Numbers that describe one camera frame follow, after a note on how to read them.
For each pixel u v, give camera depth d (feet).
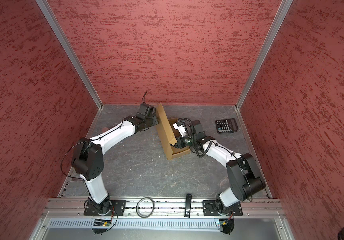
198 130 2.28
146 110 2.33
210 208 2.43
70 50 2.87
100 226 2.38
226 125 3.49
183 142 2.48
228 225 2.36
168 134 2.54
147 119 2.38
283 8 2.33
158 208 2.48
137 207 2.42
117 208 2.43
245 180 1.43
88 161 1.59
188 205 2.38
